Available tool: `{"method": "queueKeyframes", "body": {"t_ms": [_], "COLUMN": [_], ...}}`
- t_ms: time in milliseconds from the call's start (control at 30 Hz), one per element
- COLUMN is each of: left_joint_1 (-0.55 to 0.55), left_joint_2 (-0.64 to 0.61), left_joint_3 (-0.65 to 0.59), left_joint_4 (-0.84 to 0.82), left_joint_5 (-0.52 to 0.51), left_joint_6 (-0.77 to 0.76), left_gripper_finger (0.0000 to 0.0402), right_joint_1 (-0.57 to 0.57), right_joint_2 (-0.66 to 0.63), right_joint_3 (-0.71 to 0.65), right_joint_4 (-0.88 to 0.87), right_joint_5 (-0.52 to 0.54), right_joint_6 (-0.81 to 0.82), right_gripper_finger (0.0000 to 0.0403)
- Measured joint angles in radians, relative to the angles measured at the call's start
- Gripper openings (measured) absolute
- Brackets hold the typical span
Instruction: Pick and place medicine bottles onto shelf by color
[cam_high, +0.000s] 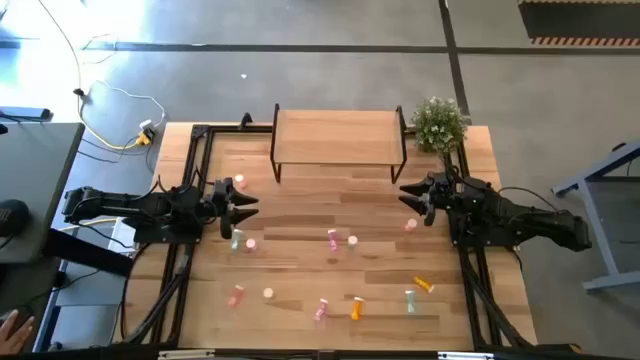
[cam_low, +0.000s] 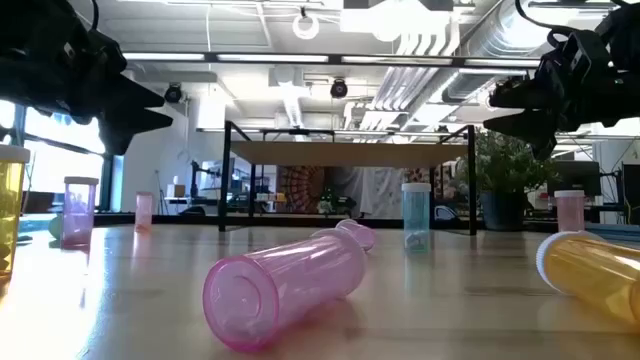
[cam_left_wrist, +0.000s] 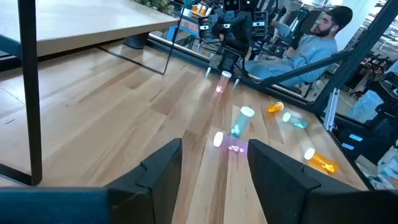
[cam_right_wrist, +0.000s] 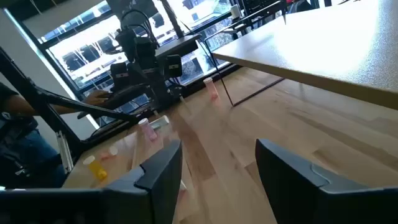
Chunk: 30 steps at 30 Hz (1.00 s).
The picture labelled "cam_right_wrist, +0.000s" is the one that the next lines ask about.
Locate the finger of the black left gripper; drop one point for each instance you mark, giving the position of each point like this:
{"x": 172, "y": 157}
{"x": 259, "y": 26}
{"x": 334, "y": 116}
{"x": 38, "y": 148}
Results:
{"x": 119, "y": 75}
{"x": 173, "y": 66}

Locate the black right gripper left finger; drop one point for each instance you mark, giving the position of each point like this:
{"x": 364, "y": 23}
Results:
{"x": 149, "y": 193}

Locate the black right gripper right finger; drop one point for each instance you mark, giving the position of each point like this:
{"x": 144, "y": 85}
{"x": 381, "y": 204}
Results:
{"x": 298, "y": 196}

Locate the pink pill bottle white cap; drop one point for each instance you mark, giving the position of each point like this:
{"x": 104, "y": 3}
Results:
{"x": 212, "y": 90}
{"x": 109, "y": 154}

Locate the orange pill bottle white cap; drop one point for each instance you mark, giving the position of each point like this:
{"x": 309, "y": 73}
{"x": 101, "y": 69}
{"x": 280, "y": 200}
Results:
{"x": 98, "y": 171}

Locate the blue pill bottle white cap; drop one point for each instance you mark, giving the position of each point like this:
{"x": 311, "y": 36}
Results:
{"x": 161, "y": 122}

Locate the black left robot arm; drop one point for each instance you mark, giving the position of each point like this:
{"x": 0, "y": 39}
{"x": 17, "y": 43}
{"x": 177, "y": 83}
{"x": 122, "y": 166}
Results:
{"x": 161, "y": 93}

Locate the person's forearm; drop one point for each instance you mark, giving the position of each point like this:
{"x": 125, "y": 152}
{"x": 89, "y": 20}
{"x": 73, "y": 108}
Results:
{"x": 21, "y": 105}

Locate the wooden shelf black metal legs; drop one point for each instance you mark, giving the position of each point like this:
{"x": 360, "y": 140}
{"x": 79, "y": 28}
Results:
{"x": 326, "y": 46}

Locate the grey office desk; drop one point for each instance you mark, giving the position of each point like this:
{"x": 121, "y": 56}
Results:
{"x": 177, "y": 46}

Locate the person's hand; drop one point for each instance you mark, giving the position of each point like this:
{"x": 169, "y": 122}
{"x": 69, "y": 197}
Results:
{"x": 96, "y": 98}

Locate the large glass window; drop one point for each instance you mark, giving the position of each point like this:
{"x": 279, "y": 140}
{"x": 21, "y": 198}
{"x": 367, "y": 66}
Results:
{"x": 93, "y": 43}

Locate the person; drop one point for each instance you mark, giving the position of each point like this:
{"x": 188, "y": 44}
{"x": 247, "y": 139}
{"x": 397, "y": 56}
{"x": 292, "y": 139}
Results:
{"x": 25, "y": 149}

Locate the black aluminium rig frame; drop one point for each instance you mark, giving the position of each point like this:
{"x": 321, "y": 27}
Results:
{"x": 46, "y": 99}

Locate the silver metal bracket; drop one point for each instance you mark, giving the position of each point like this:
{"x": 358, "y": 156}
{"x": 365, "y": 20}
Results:
{"x": 64, "y": 152}

